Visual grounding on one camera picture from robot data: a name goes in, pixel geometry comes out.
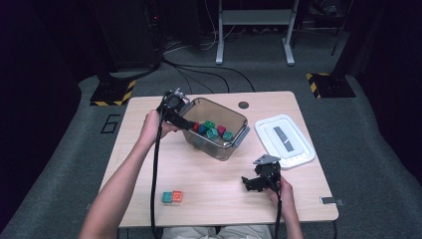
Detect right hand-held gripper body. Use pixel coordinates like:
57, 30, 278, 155
252, 153, 282, 193

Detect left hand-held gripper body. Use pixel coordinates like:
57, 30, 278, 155
156, 87, 192, 118

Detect white box lid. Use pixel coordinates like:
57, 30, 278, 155
254, 114, 317, 170

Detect clear brown storage box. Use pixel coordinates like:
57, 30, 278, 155
174, 97, 251, 162

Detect person's right hand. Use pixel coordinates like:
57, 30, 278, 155
266, 176, 296, 215

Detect person's left hand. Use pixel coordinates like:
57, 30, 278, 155
138, 110, 182, 150

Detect person's beige pants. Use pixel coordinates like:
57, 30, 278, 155
161, 224, 273, 239

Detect black stand base striped tape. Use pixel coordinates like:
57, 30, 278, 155
306, 72, 356, 100
89, 74, 137, 108

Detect black computer tower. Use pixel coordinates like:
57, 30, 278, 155
110, 0, 164, 72

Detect dark curtain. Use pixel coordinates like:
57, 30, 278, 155
0, 0, 115, 233
344, 0, 422, 189

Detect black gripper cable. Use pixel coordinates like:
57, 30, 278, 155
261, 170, 284, 239
149, 93, 167, 239

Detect thin black floor cable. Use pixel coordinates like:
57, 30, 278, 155
174, 68, 215, 95
162, 59, 257, 94
170, 63, 231, 95

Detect thick black floor cable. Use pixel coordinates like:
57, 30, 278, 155
108, 59, 164, 82

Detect white floor cable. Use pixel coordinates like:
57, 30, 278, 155
163, 0, 237, 54

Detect white metal stand frame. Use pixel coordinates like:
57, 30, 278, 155
215, 0, 302, 67

